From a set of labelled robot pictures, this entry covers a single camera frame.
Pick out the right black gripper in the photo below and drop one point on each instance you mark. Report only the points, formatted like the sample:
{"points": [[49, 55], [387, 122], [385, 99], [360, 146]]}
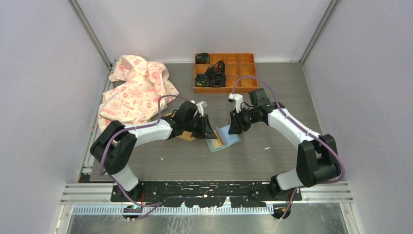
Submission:
{"points": [[237, 126]]}

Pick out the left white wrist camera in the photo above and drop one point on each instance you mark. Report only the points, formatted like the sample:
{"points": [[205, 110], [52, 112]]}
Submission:
{"points": [[200, 107]]}

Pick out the dark rolled sock top-left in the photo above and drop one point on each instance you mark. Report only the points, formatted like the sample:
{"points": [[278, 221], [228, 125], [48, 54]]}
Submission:
{"points": [[202, 58]]}

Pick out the yellow oval tray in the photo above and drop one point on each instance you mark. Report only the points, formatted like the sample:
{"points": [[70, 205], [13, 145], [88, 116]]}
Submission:
{"points": [[187, 136]]}

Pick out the pink patterned cloth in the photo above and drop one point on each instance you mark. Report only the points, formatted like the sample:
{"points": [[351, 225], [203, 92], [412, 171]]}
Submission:
{"points": [[144, 90]]}

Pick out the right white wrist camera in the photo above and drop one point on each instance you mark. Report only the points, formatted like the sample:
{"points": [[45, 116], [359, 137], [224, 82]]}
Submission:
{"points": [[237, 99]]}

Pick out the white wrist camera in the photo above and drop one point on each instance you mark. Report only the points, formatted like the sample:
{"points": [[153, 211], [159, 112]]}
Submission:
{"points": [[200, 107], [237, 99]]}

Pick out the dark rolled sock bottom-middle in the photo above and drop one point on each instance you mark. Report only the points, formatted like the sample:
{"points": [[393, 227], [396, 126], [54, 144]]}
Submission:
{"points": [[218, 80]]}

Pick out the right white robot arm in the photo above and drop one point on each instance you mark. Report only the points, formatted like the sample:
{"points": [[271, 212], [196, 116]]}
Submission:
{"points": [[317, 157]]}

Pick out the dark rolled sock bottom-left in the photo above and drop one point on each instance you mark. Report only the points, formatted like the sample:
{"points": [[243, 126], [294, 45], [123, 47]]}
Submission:
{"points": [[200, 80]]}

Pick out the light green card holder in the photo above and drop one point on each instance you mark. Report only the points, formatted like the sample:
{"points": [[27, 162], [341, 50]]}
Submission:
{"points": [[227, 138]]}

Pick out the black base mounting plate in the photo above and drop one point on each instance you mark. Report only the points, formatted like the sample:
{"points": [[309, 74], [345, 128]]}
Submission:
{"points": [[208, 194]]}

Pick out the dark rolled sock middle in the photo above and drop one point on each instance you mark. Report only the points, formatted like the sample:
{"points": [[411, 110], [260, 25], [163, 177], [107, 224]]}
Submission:
{"points": [[218, 67]]}

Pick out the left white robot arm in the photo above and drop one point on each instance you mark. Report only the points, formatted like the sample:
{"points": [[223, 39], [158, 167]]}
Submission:
{"points": [[114, 146]]}

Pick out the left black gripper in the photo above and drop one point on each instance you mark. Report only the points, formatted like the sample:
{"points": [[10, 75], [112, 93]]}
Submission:
{"points": [[205, 131]]}

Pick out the orange compartment organizer box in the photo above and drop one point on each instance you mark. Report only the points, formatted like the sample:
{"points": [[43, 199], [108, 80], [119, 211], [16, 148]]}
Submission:
{"points": [[239, 69]]}

